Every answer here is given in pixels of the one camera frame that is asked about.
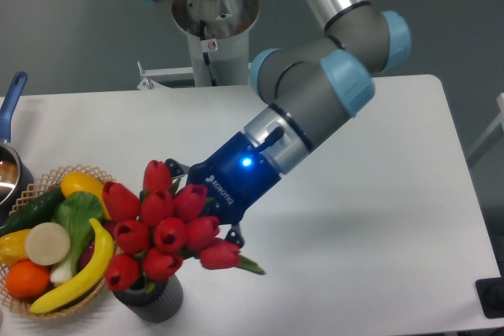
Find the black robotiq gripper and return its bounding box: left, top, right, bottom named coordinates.
left=164, top=130, right=284, bottom=249

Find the red tulip bouquet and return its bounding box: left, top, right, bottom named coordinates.
left=102, top=161, right=265, bottom=293

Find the dark grey ribbed vase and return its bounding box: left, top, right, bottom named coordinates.
left=113, top=275, right=183, bottom=323

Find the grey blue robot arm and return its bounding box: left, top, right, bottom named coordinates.
left=142, top=0, right=411, bottom=246

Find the purple red vegetable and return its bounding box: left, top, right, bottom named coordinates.
left=78, top=221, right=117, bottom=271

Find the yellow banana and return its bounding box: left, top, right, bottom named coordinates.
left=29, top=218, right=115, bottom=314

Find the green bok choy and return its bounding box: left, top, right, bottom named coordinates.
left=50, top=191, right=104, bottom=286

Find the yellow squash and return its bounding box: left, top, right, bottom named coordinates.
left=60, top=172, right=112, bottom=220

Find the beige round disc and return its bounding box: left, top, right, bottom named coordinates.
left=24, top=222, right=70, bottom=266

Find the green cucumber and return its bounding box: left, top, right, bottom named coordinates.
left=1, top=186, right=65, bottom=236

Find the orange fruit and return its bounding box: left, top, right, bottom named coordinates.
left=6, top=260, right=50, bottom=298

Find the yellow bell pepper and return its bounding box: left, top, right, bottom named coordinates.
left=1, top=229, right=31, bottom=266

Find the woven wicker basket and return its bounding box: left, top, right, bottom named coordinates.
left=1, top=164, right=116, bottom=321

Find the black device at table edge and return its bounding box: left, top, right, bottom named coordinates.
left=475, top=277, right=503, bottom=319

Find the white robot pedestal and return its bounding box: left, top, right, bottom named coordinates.
left=153, top=0, right=259, bottom=87

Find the blue handled saucepan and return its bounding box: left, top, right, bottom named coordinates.
left=1, top=72, right=34, bottom=224

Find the white furniture frame right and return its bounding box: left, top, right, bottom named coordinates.
left=466, top=93, right=503, bottom=168

